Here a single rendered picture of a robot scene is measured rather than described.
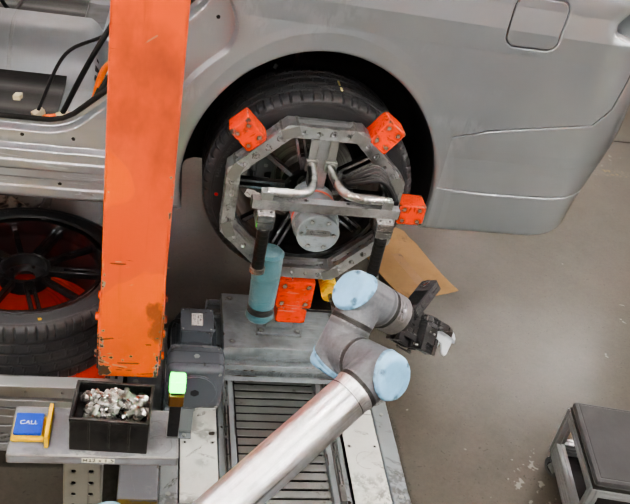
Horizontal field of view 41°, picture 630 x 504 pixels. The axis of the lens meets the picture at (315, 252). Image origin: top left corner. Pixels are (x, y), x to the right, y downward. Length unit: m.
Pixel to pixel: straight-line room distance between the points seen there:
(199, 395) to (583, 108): 1.47
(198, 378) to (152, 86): 1.04
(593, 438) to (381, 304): 1.32
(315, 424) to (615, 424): 1.60
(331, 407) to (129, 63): 0.84
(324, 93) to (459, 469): 1.40
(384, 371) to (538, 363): 2.11
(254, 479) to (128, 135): 0.83
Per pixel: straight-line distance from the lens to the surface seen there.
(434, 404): 3.25
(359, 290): 1.67
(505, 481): 3.09
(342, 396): 1.56
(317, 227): 2.41
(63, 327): 2.56
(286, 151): 2.66
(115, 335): 2.26
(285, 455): 1.52
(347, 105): 2.48
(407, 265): 3.91
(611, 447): 2.88
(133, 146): 1.93
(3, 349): 2.60
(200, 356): 2.61
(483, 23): 2.49
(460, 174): 2.70
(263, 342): 2.97
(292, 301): 2.74
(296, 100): 2.46
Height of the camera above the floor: 2.17
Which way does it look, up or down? 34 degrees down
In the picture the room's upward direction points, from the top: 12 degrees clockwise
